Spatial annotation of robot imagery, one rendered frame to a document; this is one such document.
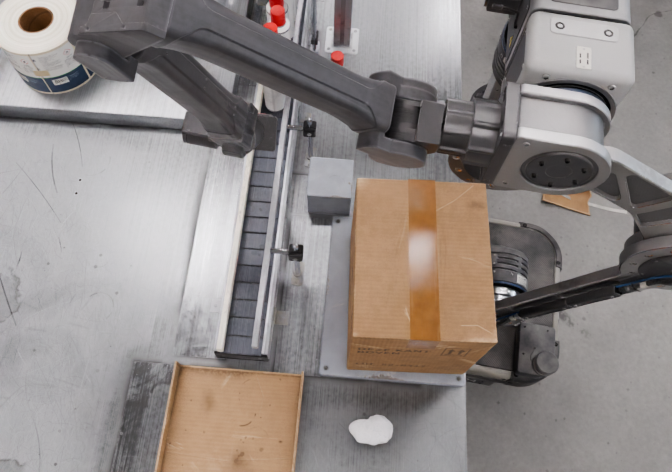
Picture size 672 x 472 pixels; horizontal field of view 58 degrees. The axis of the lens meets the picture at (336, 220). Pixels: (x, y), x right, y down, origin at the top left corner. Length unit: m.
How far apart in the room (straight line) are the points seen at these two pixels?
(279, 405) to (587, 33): 0.88
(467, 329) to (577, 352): 1.31
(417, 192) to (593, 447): 1.38
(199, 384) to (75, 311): 0.32
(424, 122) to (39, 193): 1.04
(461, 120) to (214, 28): 0.32
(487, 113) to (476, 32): 2.16
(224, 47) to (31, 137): 1.08
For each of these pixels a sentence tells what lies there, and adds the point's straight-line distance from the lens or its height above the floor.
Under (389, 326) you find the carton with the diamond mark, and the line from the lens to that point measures 1.03.
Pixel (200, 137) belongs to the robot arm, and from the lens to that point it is 1.08.
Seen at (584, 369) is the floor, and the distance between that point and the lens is 2.33.
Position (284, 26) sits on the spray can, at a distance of 1.44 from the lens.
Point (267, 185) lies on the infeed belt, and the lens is 1.40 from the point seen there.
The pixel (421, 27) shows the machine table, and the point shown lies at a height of 0.83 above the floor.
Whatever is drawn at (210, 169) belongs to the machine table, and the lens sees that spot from 1.50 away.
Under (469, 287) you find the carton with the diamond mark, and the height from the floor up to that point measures 1.12.
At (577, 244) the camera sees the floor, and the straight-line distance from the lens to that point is 2.48.
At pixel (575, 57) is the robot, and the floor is 1.53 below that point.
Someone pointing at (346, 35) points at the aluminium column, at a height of 0.88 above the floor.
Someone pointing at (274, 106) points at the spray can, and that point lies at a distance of 1.48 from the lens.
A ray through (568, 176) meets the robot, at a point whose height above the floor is 1.44.
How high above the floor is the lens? 2.11
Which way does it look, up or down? 65 degrees down
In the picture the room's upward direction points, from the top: 3 degrees clockwise
